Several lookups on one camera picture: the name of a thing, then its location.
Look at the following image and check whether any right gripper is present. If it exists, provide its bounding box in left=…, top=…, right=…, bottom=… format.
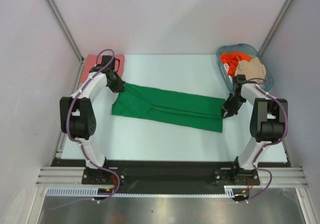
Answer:
left=221, top=93, right=246, bottom=118

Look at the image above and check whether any green t shirt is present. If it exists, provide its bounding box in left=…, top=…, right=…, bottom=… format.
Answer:
left=111, top=83, right=225, bottom=133

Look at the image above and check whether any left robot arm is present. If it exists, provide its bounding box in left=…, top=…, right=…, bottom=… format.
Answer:
left=59, top=54, right=125, bottom=184

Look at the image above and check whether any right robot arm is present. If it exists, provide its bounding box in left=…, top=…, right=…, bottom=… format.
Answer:
left=221, top=75, right=288, bottom=185

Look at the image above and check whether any folded pink t shirt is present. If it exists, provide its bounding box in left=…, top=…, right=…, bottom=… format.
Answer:
left=79, top=54, right=125, bottom=84

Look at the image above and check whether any white garment in basket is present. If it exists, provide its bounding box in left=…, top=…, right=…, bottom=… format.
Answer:
left=222, top=63, right=235, bottom=85

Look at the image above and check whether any blue plastic basket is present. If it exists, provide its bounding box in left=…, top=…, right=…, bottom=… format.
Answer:
left=216, top=43, right=274, bottom=92

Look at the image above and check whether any beige t shirt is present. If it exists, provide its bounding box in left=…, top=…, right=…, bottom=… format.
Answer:
left=234, top=57, right=267, bottom=82

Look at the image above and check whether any orange t shirt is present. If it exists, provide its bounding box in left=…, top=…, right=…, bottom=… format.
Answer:
left=220, top=52, right=252, bottom=77

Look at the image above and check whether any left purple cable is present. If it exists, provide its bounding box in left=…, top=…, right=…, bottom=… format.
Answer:
left=48, top=48, right=122, bottom=210

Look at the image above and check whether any white slotted cable duct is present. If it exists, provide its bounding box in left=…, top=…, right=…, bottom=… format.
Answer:
left=46, top=185, right=251, bottom=199

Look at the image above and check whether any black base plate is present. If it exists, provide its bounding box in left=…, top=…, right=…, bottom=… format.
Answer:
left=51, top=159, right=291, bottom=195

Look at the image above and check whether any aluminium frame rail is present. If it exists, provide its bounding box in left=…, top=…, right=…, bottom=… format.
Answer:
left=36, top=167, right=309, bottom=188

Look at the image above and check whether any left corner aluminium post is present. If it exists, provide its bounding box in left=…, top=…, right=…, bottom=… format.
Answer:
left=44, top=0, right=84, bottom=63

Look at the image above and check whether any corner aluminium post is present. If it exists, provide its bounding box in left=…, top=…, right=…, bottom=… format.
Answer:
left=258, top=0, right=294, bottom=56
left=44, top=0, right=84, bottom=63

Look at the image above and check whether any right corner aluminium post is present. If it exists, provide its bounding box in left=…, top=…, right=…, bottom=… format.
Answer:
left=258, top=0, right=294, bottom=56

